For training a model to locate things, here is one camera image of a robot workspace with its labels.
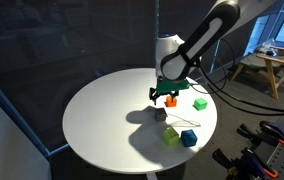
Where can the green block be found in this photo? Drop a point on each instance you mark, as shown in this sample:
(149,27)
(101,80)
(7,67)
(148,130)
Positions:
(200,104)

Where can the orange block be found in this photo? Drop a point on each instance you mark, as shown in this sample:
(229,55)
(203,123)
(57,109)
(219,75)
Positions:
(171,101)

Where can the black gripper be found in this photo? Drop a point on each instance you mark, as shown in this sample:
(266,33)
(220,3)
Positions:
(165,92)

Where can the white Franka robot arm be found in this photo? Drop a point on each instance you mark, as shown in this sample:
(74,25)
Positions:
(195,43)

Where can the blue window frame post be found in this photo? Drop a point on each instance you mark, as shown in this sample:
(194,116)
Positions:
(156,20)
(12,111)

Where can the clear plastic bag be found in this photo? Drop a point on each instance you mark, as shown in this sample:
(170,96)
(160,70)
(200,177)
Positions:
(267,46)

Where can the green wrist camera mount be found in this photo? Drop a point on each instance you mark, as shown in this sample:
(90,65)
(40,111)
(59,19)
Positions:
(172,85)

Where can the purple orange spring clamp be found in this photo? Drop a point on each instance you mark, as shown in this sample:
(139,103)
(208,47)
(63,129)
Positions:
(248,163)
(275,131)

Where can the blue block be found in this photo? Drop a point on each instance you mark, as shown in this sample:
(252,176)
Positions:
(188,138)

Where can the white table pedestal base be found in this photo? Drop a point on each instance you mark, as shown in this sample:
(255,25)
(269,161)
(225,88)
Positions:
(151,176)

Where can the gray block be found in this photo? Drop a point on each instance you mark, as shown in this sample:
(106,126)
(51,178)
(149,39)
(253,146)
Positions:
(160,114)

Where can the wooden armchair gray cushion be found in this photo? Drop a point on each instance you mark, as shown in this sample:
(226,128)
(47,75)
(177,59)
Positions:
(272,63)

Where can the lime yellow-green block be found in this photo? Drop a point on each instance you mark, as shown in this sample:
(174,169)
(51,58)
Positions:
(170,136)

